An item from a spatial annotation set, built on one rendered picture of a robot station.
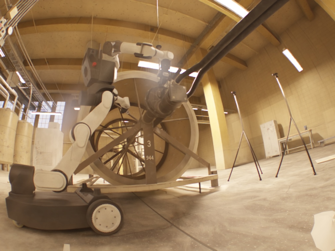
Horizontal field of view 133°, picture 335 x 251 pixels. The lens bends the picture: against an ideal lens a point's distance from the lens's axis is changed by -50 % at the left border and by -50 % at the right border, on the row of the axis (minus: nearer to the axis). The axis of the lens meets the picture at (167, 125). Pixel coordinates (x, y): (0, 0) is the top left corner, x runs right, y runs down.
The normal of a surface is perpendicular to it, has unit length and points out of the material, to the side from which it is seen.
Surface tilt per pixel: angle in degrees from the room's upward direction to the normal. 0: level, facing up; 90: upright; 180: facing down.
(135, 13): 180
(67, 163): 90
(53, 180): 90
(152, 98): 90
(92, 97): 113
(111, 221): 90
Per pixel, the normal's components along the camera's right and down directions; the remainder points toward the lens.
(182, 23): 0.08, 0.95
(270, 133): -0.92, -0.04
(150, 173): 0.39, -0.29
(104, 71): 0.71, -0.07
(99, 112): 0.45, 0.01
